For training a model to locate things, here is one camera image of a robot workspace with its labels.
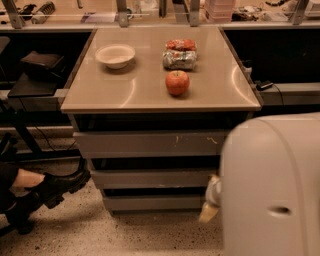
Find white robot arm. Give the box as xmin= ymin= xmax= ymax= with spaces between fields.
xmin=199 ymin=112 xmax=320 ymax=256

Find red apple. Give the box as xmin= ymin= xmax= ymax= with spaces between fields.
xmin=165 ymin=70 xmax=190 ymax=96

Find grey drawer cabinet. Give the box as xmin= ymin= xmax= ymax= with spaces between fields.
xmin=60 ymin=26 xmax=262 ymax=216

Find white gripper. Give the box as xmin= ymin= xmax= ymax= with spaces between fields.
xmin=199 ymin=175 xmax=222 ymax=224

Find red chip bag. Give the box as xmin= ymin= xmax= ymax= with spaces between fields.
xmin=165 ymin=39 xmax=197 ymax=51

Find white bowl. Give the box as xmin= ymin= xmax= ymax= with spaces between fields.
xmin=95 ymin=44 xmax=136 ymax=69

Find black power adapter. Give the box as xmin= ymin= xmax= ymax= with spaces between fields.
xmin=256 ymin=80 xmax=273 ymax=91

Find black box on shelf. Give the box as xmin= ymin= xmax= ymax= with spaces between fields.
xmin=20 ymin=51 xmax=65 ymax=82

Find person's leg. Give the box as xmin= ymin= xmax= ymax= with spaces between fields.
xmin=0 ymin=162 xmax=44 ymax=196

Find grey middle drawer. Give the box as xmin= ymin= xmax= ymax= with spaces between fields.
xmin=91 ymin=168 xmax=217 ymax=189

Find pink stacked containers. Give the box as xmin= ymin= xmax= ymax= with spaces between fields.
xmin=204 ymin=0 xmax=235 ymax=23

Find green silver chip bag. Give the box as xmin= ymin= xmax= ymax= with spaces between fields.
xmin=162 ymin=50 xmax=197 ymax=70

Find black leather shoe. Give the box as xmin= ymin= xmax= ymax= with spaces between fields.
xmin=28 ymin=159 xmax=91 ymax=209

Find grey drawer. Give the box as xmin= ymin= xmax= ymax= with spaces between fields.
xmin=74 ymin=130 xmax=227 ymax=158
xmin=91 ymin=168 xmax=217 ymax=189
xmin=103 ymin=194 xmax=204 ymax=212

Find grey bottom drawer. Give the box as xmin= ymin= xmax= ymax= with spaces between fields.
xmin=103 ymin=194 xmax=204 ymax=212

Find grey top drawer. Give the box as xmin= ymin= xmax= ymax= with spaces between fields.
xmin=74 ymin=130 xmax=227 ymax=158

